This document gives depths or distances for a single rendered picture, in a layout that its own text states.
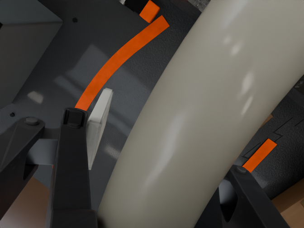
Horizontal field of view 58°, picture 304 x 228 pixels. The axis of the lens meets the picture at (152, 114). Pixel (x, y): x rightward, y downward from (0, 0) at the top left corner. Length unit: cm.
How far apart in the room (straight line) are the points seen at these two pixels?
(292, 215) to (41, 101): 108
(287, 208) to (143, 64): 79
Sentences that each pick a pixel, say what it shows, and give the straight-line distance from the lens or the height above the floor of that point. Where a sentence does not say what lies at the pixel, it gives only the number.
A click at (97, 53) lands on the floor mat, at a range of 103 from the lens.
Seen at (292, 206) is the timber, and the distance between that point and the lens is 125.
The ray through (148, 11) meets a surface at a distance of 95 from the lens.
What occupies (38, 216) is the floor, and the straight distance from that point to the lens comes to 146.
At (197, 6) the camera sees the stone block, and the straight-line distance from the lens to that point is 42.
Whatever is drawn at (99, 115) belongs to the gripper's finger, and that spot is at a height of 87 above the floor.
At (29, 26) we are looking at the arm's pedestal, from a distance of 84.
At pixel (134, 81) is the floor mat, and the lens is 103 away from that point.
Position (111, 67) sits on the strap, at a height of 2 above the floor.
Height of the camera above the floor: 101
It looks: 70 degrees down
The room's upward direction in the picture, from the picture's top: 172 degrees counter-clockwise
